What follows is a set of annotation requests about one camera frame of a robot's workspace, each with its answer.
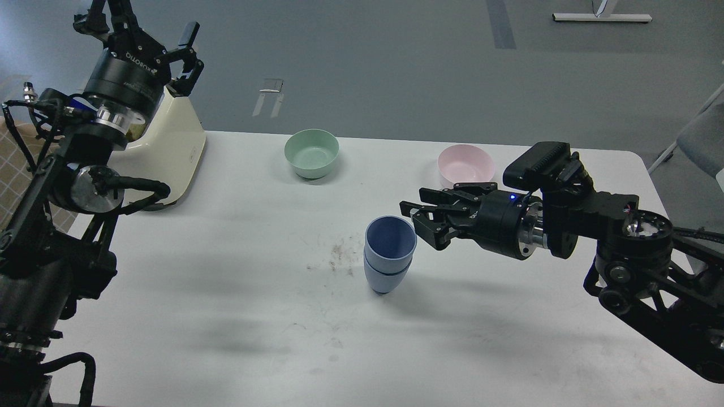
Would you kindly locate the grey chair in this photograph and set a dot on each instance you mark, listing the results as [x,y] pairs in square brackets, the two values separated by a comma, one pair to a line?
[701,140]

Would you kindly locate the white table leg base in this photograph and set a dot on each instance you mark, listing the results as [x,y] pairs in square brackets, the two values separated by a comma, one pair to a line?
[603,13]

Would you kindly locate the cream toaster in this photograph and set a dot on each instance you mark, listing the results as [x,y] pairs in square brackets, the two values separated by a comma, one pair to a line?
[169,150]

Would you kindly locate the green bowl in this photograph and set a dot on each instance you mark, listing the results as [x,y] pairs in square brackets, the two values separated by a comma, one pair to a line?
[312,153]

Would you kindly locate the beige checked cloth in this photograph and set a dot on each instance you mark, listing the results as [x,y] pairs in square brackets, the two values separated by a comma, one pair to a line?
[15,177]

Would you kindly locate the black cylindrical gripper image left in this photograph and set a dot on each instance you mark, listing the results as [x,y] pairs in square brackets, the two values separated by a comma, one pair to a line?
[132,70]

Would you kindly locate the pink bowl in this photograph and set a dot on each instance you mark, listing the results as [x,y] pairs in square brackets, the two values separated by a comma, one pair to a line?
[463,163]

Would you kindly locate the blue cup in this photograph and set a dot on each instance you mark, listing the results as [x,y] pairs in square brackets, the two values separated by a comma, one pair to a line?
[390,243]
[383,283]

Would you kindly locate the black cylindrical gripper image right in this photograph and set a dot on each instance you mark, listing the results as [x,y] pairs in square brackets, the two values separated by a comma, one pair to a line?
[507,223]

